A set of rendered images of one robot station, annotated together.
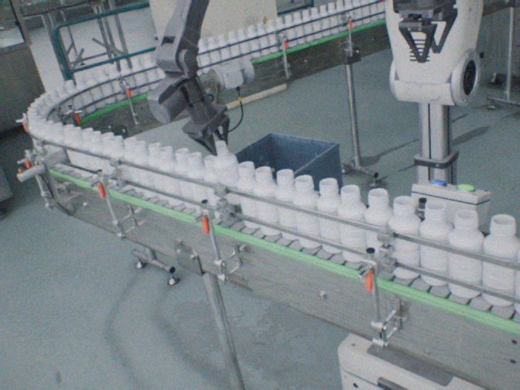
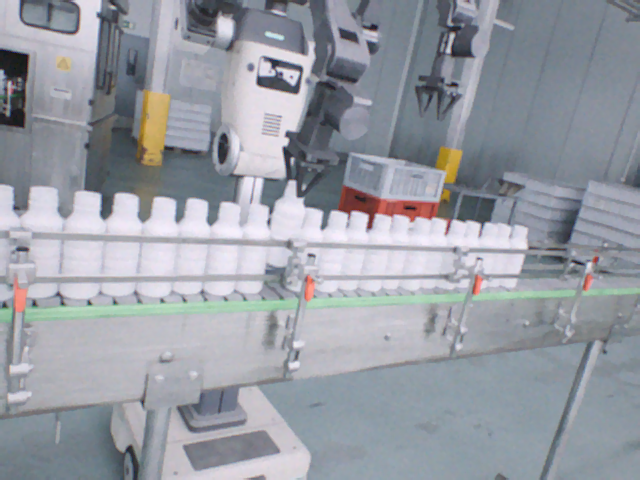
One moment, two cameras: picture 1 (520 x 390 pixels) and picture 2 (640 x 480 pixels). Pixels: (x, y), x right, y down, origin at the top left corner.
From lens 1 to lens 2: 1.46 m
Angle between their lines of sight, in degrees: 76
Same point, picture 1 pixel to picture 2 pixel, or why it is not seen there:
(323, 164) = not seen: hidden behind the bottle
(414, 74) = (262, 147)
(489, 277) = (499, 266)
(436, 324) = (473, 316)
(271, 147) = not seen: hidden behind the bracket
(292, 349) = not seen: outside the picture
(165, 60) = (355, 58)
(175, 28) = (348, 22)
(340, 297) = (405, 330)
